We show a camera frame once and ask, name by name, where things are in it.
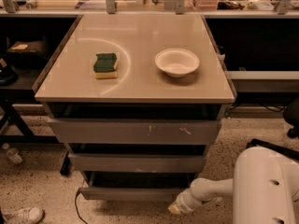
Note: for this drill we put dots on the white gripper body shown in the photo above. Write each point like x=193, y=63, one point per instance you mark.
x=186, y=202

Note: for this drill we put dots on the grey bottom drawer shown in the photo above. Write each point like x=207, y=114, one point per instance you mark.
x=142, y=187

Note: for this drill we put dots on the grey drawer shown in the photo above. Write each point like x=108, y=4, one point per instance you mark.
x=142, y=187
x=137, y=163
x=131, y=131

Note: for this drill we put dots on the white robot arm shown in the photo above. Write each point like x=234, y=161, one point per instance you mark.
x=264, y=188

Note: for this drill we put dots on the grey middle drawer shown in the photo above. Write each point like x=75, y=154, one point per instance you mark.
x=137, y=163

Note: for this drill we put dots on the grey drawer cabinet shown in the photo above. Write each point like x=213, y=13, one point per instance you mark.
x=141, y=90

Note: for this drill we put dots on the grey top drawer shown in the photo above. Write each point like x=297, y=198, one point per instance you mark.
x=131, y=131

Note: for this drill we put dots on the black office chair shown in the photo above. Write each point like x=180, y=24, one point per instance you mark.
x=291, y=116

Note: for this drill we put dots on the white paper bowl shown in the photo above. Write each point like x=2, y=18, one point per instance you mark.
x=177, y=62

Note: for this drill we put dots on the white sneaker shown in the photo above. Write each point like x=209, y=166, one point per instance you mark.
x=29, y=215

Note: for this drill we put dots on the green and yellow sponge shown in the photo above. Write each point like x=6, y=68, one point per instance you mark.
x=106, y=65

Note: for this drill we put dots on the clear plastic bottle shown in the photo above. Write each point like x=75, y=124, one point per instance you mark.
x=13, y=154

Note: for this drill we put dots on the black bag with label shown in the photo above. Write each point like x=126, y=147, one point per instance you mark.
x=28, y=54

